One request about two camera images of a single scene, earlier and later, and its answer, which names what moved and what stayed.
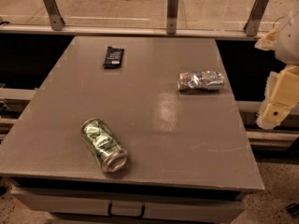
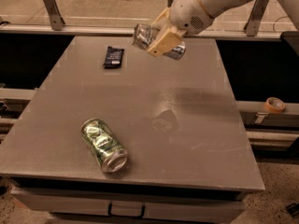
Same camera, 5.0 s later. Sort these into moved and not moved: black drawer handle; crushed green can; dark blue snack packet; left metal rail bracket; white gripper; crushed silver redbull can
Moved: crushed silver redbull can; white gripper
Not moved: left metal rail bracket; black drawer handle; dark blue snack packet; crushed green can
